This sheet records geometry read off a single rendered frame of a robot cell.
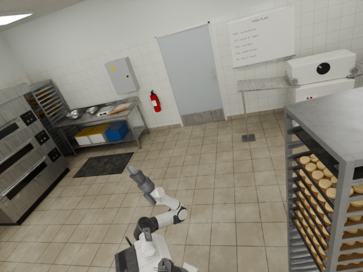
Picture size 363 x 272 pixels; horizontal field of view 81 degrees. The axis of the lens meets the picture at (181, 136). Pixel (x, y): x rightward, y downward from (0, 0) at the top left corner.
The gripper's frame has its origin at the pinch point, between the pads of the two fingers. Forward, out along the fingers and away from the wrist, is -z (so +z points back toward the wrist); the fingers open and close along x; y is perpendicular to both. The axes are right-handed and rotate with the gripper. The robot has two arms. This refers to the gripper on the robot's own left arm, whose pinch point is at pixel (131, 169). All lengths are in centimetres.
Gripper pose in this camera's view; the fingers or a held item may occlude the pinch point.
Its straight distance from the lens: 139.8
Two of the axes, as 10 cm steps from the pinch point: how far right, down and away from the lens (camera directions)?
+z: 6.0, 7.5, 2.7
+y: -5.6, 6.4, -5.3
